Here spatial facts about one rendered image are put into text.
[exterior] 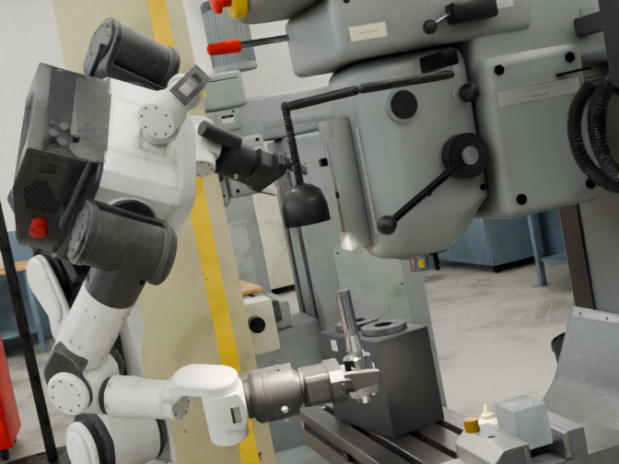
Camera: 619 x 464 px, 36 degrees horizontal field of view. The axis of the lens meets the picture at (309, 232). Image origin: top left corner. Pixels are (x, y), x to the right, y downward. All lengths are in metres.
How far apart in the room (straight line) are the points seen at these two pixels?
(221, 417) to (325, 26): 0.64
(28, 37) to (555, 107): 9.27
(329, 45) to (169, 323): 1.91
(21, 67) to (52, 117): 8.92
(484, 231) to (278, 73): 3.40
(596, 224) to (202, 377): 0.77
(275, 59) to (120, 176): 9.47
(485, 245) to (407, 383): 7.14
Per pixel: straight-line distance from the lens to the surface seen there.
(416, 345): 1.82
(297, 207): 1.43
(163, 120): 1.56
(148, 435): 1.96
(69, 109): 1.65
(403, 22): 1.47
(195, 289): 3.24
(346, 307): 1.57
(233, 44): 1.59
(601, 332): 1.84
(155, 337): 3.23
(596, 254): 1.84
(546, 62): 1.58
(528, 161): 1.55
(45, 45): 10.58
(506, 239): 8.96
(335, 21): 1.43
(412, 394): 1.83
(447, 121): 1.51
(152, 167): 1.61
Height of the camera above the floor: 1.52
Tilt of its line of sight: 5 degrees down
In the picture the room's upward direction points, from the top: 11 degrees counter-clockwise
